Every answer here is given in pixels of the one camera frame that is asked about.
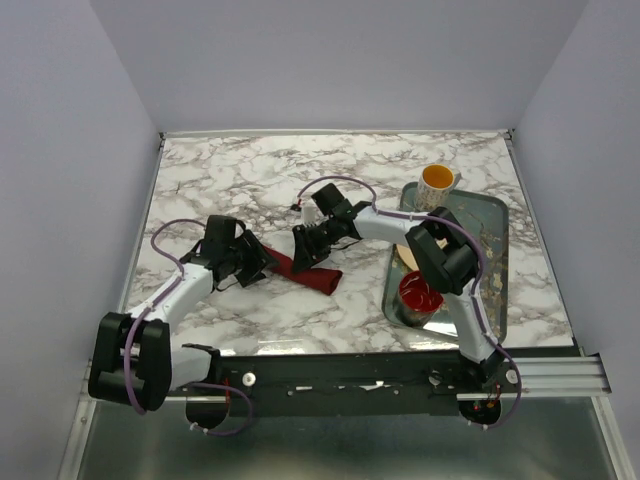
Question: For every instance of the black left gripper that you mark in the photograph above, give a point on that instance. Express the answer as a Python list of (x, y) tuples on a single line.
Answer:
[(258, 259)]

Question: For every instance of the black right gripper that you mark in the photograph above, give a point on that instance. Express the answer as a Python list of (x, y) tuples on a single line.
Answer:
[(305, 253)]

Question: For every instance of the dark red cloth napkin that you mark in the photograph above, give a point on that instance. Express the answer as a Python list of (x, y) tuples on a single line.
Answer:
[(322, 280)]

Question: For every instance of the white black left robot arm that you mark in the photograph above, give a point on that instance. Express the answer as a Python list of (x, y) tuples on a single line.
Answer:
[(134, 360)]

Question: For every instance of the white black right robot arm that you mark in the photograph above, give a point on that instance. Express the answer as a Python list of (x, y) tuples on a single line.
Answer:
[(449, 260)]

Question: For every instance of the beige bird pattern plate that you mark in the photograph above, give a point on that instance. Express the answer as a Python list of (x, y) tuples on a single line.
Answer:
[(407, 257)]

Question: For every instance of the red and black cup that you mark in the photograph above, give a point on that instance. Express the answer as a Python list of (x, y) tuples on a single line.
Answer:
[(416, 302)]

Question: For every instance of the white floral mug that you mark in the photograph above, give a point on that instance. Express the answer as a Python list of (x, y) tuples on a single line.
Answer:
[(434, 185)]

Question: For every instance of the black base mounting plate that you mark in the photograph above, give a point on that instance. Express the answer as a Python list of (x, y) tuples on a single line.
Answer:
[(214, 400)]

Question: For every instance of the teal floral serving tray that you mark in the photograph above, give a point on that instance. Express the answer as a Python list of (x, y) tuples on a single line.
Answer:
[(487, 219)]

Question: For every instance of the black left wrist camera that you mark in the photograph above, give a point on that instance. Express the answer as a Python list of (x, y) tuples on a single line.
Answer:
[(222, 235)]

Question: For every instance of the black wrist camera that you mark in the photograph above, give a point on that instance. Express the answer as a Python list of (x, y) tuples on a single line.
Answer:
[(327, 202), (222, 235)]

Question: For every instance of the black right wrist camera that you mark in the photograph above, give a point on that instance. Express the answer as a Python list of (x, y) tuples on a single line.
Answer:
[(327, 202)]

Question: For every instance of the aluminium frame rail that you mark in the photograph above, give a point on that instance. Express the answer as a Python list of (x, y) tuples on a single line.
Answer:
[(547, 373)]

